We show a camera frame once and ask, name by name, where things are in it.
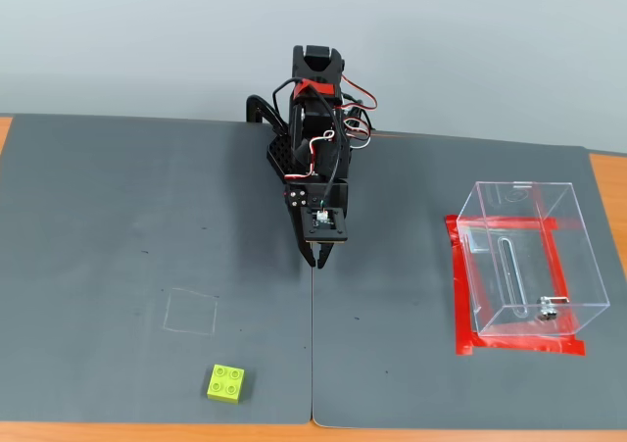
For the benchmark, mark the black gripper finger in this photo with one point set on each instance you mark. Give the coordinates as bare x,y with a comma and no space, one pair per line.
324,253
296,211

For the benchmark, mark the transparent acrylic box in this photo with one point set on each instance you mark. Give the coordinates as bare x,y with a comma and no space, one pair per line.
534,265

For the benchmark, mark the green lego block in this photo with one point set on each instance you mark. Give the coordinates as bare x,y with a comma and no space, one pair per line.
225,382

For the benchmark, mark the red tape on arm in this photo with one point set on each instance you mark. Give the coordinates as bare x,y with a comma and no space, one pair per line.
321,88

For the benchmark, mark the grey table mat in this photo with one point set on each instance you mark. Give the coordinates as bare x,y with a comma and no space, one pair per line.
401,290
122,246

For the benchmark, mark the black table clamp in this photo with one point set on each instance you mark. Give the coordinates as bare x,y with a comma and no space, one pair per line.
255,106

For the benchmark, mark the black wrist camera board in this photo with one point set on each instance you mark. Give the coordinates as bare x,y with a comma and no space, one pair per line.
333,229

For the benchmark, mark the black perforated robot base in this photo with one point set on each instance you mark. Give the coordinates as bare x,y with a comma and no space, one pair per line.
276,155

